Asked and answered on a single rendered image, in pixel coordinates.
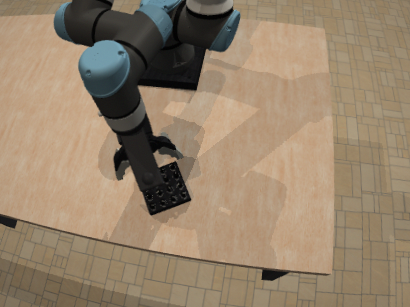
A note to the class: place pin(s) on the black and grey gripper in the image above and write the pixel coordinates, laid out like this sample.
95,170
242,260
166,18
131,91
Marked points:
161,143

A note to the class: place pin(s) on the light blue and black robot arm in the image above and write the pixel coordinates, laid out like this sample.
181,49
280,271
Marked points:
111,70

